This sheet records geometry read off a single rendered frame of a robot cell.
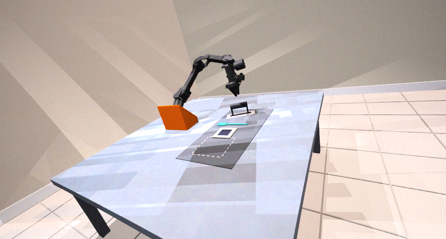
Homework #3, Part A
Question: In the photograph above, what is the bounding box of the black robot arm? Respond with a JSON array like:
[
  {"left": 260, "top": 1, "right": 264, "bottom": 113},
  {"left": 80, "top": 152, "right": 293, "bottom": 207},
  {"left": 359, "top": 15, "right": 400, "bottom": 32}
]
[{"left": 173, "top": 54, "right": 246, "bottom": 107}]

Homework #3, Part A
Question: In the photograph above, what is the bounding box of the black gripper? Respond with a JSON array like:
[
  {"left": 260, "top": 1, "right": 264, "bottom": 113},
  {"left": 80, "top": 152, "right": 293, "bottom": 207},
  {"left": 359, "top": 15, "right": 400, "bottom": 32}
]
[{"left": 225, "top": 72, "right": 242, "bottom": 96}]

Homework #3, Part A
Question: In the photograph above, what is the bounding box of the white square tile with dark square center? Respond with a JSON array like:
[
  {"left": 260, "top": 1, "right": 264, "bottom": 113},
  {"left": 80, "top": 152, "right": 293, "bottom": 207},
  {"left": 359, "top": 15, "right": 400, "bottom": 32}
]
[{"left": 212, "top": 128, "right": 237, "bottom": 138}]

